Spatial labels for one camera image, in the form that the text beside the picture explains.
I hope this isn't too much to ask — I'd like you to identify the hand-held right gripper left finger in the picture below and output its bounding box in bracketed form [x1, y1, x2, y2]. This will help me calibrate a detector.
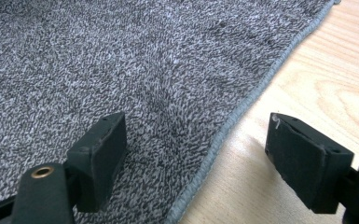
[64, 111, 128, 215]

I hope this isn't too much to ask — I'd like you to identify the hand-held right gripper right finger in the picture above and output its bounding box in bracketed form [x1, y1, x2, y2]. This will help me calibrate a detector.
[264, 112, 355, 216]

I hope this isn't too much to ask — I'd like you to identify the grey terry towel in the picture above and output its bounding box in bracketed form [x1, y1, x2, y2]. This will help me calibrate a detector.
[0, 0, 342, 224]

